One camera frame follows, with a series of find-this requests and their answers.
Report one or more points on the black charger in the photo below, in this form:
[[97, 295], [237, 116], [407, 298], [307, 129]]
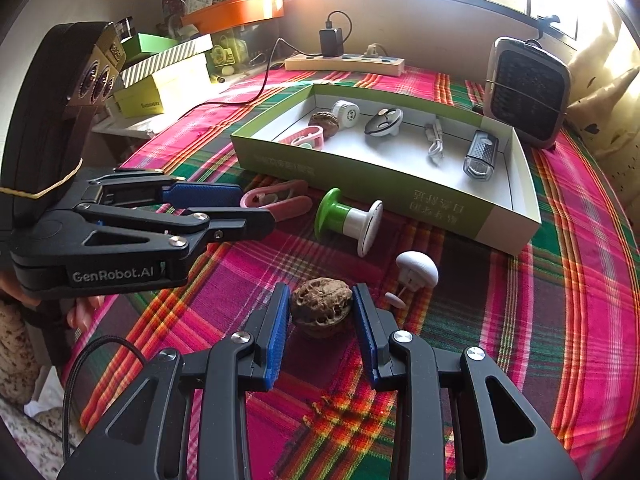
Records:
[[331, 42]]

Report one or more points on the person's left hand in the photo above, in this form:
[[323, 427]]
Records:
[[85, 312]]

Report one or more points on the orange tray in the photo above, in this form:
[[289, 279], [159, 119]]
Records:
[[230, 12]]

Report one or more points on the white plug adapter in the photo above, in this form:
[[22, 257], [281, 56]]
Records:
[[375, 51]]

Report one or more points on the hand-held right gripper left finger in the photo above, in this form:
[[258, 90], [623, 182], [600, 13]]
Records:
[[275, 335]]

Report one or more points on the clear plastic storage bin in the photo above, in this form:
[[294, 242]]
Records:
[[245, 50]]

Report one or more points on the floral patterned clothing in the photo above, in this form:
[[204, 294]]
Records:
[[35, 440]]

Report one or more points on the green white spool-shaped gadget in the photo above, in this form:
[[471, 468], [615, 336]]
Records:
[[350, 222]]

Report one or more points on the black bike light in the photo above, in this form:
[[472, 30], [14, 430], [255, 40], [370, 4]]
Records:
[[480, 157]]

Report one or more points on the small grey space heater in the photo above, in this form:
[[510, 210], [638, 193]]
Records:
[[527, 90]]

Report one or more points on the striped box lid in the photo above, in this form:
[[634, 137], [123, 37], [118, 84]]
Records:
[[165, 62]]

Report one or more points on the green cardboard box tray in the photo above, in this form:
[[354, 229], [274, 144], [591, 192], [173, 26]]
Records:
[[450, 215]]

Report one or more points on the pink plastic clip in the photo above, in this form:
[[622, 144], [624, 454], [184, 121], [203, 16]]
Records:
[[292, 207], [305, 137]]

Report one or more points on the white mushroom-shaped hook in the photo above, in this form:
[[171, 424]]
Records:
[[417, 267]]

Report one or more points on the yellow-green cardboard box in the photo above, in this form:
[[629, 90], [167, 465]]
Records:
[[165, 92]]

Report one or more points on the white side shelf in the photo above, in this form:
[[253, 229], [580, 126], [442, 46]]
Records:
[[130, 125]]

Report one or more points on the plaid tablecloth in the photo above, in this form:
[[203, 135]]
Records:
[[500, 335]]

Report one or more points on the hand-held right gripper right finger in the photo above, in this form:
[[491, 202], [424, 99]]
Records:
[[367, 335]]

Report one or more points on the round black remote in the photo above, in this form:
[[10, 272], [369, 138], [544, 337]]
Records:
[[382, 122]]

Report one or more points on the yellow rubber band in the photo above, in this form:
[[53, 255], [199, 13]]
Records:
[[55, 185]]

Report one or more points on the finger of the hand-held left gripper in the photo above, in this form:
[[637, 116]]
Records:
[[200, 195], [235, 222]]

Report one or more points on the green paper box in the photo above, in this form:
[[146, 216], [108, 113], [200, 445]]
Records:
[[147, 42]]

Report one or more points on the cream dotted curtain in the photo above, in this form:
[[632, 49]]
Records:
[[605, 110]]

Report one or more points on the brown walnut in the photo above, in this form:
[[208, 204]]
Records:
[[320, 307], [322, 122]]

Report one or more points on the white ribbed bottle cap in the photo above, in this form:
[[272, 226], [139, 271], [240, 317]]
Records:
[[346, 114]]

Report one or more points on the beige power strip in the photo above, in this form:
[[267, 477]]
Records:
[[340, 64]]

